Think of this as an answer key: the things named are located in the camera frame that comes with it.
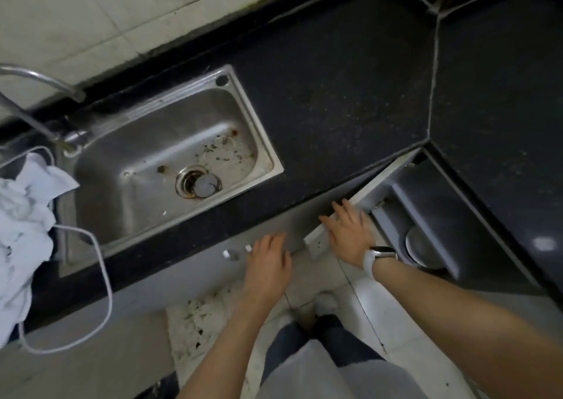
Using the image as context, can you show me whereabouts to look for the person's right hand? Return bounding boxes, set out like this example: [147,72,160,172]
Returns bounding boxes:
[319,198,375,267]

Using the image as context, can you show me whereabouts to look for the person's left hand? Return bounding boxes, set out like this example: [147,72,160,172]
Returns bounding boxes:
[242,232,294,298]

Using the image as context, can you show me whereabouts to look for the white cabinet door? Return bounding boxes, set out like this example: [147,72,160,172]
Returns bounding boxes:
[303,150,421,259]

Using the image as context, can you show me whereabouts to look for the person's right forearm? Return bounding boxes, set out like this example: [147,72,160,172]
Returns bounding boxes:
[373,258,563,399]

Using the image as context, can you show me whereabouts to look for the person's left forearm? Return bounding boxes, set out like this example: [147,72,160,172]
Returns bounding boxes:
[176,290,287,399]

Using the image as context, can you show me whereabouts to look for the white band smartwatch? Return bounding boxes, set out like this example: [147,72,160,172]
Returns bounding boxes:
[362,246,398,281]

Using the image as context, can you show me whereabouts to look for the grey shoe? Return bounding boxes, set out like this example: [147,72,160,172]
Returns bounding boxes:
[314,292,339,317]

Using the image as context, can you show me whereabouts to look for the blue jeans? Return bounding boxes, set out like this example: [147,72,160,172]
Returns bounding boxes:
[260,314,389,386]

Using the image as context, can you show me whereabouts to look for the grey cabinet shelf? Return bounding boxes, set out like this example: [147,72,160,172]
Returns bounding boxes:
[391,182,463,281]

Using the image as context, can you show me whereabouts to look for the metal sink drain strainer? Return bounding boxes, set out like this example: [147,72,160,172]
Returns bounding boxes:
[175,165,222,200]

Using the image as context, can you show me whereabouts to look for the white shirt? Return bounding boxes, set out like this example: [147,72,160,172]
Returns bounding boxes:
[255,339,430,399]

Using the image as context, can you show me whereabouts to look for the grey cabinet door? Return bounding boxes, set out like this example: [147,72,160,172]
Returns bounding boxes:
[0,212,328,399]

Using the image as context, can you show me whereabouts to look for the stainless steel sink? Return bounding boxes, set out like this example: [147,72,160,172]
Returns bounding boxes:
[57,64,285,277]

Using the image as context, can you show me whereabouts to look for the white crumpled cloth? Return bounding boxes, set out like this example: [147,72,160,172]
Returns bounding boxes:
[0,152,80,347]

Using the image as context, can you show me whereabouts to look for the chrome faucet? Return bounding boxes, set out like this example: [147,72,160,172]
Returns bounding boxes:
[0,62,91,154]

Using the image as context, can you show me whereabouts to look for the silver cabinet door handle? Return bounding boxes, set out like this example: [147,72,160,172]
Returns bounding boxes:
[222,244,254,261]

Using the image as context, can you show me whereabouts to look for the white cable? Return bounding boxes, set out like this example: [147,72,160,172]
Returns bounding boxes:
[0,145,114,355]

